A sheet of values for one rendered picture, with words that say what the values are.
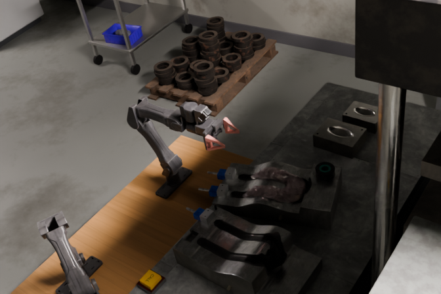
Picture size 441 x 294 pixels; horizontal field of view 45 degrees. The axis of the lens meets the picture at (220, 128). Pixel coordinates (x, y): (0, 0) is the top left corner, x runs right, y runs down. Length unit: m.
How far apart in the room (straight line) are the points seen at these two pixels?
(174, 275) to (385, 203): 0.98
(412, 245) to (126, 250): 1.31
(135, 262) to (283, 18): 3.20
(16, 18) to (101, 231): 4.27
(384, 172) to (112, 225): 1.37
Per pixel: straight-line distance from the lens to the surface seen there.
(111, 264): 2.26
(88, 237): 2.40
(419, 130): 2.69
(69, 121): 4.64
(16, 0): 6.36
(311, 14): 4.78
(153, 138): 2.35
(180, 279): 2.13
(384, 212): 1.48
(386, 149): 1.33
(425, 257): 1.28
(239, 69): 4.50
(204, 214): 2.16
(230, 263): 2.01
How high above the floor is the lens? 2.46
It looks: 37 degrees down
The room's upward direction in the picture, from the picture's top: 11 degrees counter-clockwise
